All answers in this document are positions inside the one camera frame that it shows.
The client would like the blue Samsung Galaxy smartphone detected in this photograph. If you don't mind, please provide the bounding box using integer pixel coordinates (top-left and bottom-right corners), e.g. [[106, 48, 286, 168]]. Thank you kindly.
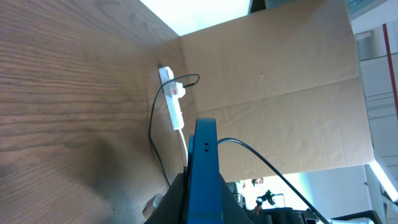
[[187, 118, 223, 224]]

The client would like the white power strip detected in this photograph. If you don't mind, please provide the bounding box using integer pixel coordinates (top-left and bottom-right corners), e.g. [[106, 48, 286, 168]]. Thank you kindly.
[[159, 67, 184, 130]]

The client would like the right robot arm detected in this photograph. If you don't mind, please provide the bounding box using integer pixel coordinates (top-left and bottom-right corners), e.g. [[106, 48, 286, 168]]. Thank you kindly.
[[243, 207, 382, 224]]

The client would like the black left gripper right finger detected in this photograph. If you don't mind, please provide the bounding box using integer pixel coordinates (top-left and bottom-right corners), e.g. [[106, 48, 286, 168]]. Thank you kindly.
[[220, 175, 252, 224]]

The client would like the white USB charger plug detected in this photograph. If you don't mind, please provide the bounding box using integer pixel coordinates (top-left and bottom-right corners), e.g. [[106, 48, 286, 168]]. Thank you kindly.
[[169, 82, 186, 99]]

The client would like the red vertical pipe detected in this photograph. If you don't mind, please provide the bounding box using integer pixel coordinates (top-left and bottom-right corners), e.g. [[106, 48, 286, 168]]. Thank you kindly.
[[382, 24, 398, 114]]

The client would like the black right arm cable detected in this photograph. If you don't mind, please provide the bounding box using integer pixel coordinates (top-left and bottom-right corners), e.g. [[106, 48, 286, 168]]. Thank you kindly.
[[216, 138, 331, 224]]

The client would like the brown cardboard barrier panel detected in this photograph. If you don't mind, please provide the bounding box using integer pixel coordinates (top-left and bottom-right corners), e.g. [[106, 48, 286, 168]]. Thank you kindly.
[[177, 0, 374, 174]]

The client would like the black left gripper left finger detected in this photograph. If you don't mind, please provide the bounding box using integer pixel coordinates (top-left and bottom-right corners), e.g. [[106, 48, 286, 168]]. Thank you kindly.
[[144, 173, 188, 224]]

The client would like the white power strip cord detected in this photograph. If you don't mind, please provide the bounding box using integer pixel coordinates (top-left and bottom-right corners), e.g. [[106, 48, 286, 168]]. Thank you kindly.
[[177, 128, 189, 167]]

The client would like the white ceiling light strip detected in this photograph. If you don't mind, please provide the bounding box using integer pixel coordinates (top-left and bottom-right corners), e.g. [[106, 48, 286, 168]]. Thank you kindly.
[[369, 160, 397, 202]]

